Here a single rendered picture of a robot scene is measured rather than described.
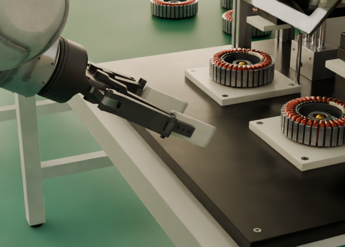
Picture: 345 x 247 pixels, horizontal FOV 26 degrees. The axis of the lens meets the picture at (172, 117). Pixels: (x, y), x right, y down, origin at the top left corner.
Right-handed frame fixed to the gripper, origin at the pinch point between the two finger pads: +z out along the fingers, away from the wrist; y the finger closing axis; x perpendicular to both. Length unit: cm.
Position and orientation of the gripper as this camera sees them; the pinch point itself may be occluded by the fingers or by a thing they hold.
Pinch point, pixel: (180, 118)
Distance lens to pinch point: 99.1
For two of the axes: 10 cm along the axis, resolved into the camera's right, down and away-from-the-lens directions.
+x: 4.6, -8.7, -1.8
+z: 8.0, 3.2, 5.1
